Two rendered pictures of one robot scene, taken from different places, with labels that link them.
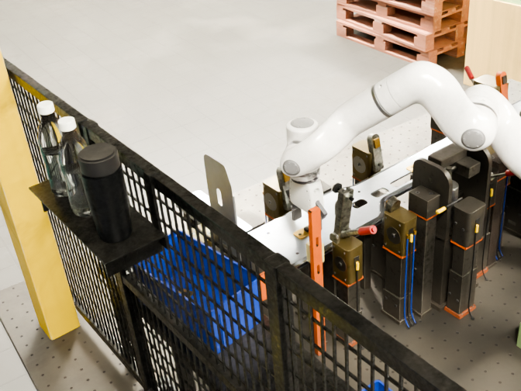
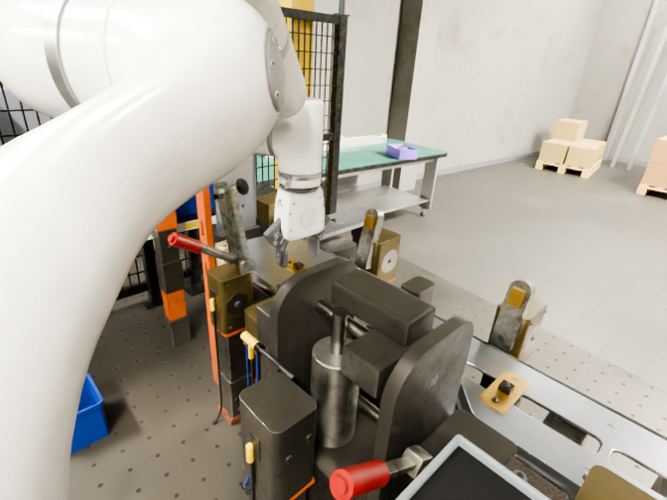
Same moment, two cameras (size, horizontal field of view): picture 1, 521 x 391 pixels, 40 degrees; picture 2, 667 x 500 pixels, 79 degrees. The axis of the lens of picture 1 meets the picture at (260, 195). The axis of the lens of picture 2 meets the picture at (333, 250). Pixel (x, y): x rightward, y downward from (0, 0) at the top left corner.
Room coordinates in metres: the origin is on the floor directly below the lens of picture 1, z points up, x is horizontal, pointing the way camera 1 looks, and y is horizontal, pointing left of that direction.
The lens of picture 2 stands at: (1.60, -0.89, 1.42)
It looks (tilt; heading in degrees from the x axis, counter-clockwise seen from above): 25 degrees down; 79
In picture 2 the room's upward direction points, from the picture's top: 4 degrees clockwise
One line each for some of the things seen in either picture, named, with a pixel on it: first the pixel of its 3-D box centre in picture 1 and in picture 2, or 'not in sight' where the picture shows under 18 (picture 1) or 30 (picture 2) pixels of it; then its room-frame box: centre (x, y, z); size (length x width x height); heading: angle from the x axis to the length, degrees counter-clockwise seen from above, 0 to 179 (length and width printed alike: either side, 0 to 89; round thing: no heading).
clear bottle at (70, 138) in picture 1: (77, 165); not in sight; (1.22, 0.35, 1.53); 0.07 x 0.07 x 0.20
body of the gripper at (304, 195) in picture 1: (305, 190); (299, 207); (1.67, -0.12, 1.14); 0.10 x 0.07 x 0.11; 35
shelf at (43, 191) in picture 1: (93, 193); not in sight; (1.22, 0.33, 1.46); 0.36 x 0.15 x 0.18; 35
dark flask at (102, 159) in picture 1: (106, 194); not in sight; (1.12, 0.28, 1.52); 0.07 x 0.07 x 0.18
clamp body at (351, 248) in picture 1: (351, 295); (227, 349); (1.52, -0.23, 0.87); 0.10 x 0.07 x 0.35; 35
